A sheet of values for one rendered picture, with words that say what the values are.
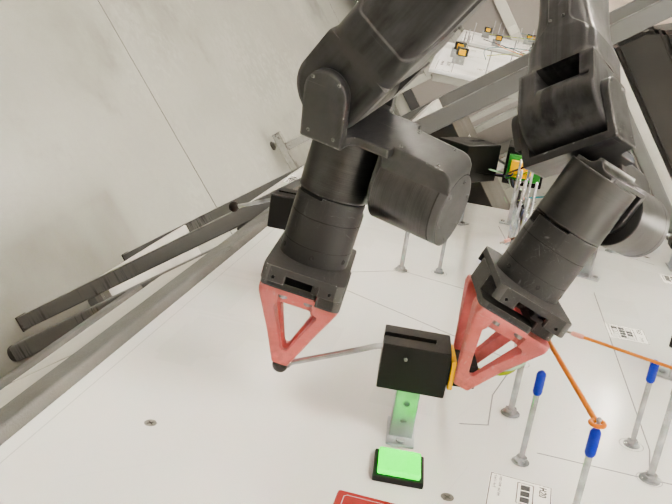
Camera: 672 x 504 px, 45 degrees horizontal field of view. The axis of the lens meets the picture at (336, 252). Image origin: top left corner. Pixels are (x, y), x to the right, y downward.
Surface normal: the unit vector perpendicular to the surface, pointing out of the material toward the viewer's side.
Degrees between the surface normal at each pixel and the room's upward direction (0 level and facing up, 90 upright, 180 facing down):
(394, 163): 117
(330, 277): 45
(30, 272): 0
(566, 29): 101
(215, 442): 54
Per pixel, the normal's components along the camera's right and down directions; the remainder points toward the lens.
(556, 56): -0.65, -0.48
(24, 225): 0.86, -0.40
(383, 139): 0.11, -0.78
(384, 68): -0.51, 0.51
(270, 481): 0.14, -0.94
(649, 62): -0.20, 0.29
